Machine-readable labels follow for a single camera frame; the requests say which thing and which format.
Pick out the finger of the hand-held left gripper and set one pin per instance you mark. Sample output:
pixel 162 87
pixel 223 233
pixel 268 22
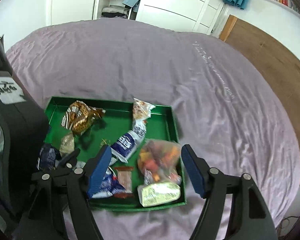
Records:
pixel 68 160

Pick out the long white blue snack packet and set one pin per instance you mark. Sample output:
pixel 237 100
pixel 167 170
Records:
pixel 130 140

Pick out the purple bed sheet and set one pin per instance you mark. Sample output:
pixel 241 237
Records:
pixel 190 92

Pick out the beige small snack packet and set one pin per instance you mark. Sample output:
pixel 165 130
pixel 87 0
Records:
pixel 67 143

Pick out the folded grey clothes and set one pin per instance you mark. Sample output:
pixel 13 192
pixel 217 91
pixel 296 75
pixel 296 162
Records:
pixel 115 12

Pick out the clear bag of orange snacks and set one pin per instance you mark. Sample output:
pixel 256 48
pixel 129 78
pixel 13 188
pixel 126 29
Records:
pixel 157 160

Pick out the red clear biscuit packet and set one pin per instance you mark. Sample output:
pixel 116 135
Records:
pixel 125 180

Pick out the white door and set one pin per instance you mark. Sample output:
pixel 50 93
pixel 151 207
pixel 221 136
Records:
pixel 72 2

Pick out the green tray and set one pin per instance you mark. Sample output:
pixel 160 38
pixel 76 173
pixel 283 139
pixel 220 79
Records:
pixel 115 130

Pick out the brown cereal packet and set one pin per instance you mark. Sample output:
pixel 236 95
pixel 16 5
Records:
pixel 80 120

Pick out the dark navy snack packet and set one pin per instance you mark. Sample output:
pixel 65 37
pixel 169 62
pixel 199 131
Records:
pixel 48 156

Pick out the wooden headboard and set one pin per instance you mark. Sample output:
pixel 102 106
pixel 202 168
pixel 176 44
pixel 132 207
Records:
pixel 272 60

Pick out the white drawer cabinet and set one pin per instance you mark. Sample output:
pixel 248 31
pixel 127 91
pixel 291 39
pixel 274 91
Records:
pixel 180 2

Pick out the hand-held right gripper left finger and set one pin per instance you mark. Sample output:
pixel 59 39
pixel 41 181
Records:
pixel 100 170

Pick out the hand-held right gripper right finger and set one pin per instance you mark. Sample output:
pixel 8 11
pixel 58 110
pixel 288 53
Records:
pixel 192 170

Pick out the brown black electric kettle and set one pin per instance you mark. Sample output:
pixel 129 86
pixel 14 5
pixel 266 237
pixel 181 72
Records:
pixel 20 130

